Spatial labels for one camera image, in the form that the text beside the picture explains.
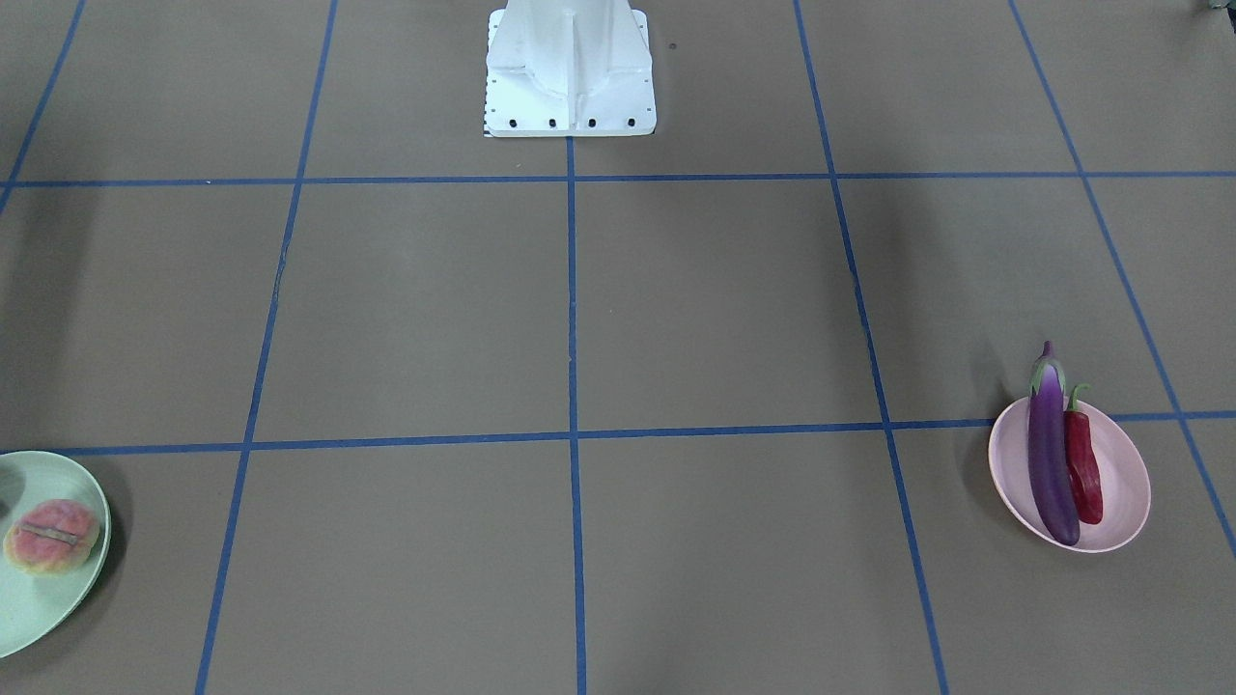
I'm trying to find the purple eggplant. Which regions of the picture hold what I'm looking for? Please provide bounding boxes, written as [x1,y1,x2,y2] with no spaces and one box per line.
[1027,340,1082,548]

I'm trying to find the red chili pepper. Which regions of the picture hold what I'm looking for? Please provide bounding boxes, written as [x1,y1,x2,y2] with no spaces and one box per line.
[1063,383,1105,526]

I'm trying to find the yellow pink peach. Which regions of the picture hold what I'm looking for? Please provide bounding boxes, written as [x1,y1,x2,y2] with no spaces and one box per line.
[2,500,101,575]

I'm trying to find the pink plate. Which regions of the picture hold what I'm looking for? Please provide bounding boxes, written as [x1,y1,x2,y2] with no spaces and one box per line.
[986,397,1152,554]

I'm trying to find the green plate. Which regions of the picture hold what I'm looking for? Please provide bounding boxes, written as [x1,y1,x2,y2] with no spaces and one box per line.
[1,453,111,658]

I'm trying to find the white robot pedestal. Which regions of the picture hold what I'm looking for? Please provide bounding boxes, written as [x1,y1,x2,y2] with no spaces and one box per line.
[483,1,658,139]

